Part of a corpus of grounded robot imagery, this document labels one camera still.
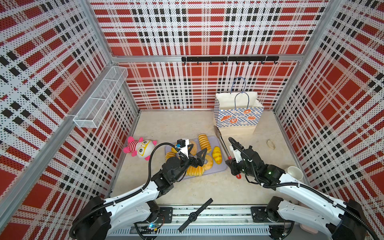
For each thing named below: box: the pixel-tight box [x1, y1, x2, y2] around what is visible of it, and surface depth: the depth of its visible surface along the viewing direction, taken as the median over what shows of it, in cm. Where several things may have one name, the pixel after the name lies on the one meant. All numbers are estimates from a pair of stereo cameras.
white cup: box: [287, 166, 304, 181], surface depth 84 cm
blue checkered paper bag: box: [214, 77, 265, 136], surface depth 95 cm
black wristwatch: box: [178, 198, 214, 233], surface depth 75 cm
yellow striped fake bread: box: [212, 146, 223, 165], surface depth 95 cm
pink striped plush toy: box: [123, 136, 157, 161], surface depth 95 cm
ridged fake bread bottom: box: [186, 165, 205, 177], surface depth 86 cm
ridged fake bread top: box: [198, 134, 212, 154], surface depth 100 cm
